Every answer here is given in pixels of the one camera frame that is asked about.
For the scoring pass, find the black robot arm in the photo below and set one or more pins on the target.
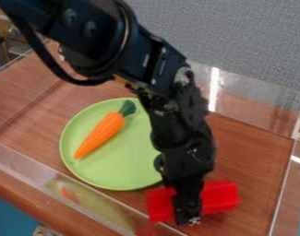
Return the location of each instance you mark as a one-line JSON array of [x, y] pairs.
[[89, 42]]

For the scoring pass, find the orange toy carrot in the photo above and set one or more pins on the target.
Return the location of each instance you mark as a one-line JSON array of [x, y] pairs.
[[104, 129]]

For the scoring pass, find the red plastic block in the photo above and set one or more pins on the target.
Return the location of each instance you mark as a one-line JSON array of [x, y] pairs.
[[218, 195]]

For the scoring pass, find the clear acrylic tray enclosure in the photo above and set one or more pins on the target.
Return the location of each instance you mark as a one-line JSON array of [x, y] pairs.
[[253, 121]]

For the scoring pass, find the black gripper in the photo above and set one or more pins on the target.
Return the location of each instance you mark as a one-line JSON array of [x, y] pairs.
[[182, 165]]

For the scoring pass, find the green round plate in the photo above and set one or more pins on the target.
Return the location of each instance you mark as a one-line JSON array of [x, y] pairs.
[[119, 165]]

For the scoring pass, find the wooden cabinet with knob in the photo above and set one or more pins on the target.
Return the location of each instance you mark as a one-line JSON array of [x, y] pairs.
[[8, 31]]

